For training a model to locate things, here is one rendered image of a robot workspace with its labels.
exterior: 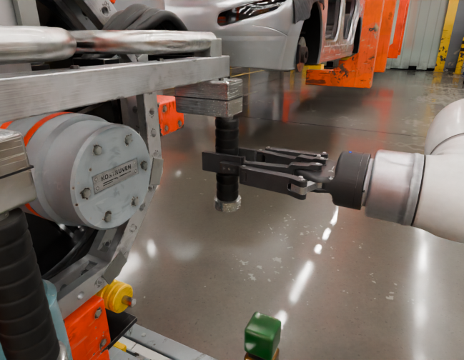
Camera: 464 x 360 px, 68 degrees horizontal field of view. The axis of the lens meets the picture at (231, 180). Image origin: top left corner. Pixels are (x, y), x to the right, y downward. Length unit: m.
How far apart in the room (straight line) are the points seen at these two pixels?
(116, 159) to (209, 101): 0.16
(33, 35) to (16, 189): 0.11
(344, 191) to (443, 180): 0.11
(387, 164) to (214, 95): 0.24
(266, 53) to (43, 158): 2.67
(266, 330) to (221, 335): 0.90
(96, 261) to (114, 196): 0.29
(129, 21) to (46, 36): 0.22
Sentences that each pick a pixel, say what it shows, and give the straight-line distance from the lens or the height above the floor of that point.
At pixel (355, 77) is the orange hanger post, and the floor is 0.62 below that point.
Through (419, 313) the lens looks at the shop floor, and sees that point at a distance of 1.63.
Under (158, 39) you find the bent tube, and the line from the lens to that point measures 0.43.
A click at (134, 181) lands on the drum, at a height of 0.84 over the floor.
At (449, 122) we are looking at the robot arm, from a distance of 0.57.
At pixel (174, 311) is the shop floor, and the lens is 1.48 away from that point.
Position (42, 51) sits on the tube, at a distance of 0.31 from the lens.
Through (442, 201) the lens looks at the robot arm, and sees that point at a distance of 0.44.
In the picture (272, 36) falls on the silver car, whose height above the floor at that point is 1.02.
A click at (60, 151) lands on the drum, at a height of 0.89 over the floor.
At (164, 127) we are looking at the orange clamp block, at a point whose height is 0.83.
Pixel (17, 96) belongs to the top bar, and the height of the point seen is 0.97.
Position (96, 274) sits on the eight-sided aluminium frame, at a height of 0.62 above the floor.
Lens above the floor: 1.00
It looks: 23 degrees down
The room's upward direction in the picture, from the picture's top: straight up
